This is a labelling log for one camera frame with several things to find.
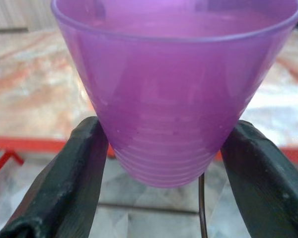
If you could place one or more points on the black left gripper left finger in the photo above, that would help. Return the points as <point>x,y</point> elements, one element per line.
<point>62,183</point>

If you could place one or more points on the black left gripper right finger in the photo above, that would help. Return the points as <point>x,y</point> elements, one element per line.
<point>265,188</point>

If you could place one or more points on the purple plastic cup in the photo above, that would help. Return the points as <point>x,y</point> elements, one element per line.
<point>173,94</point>

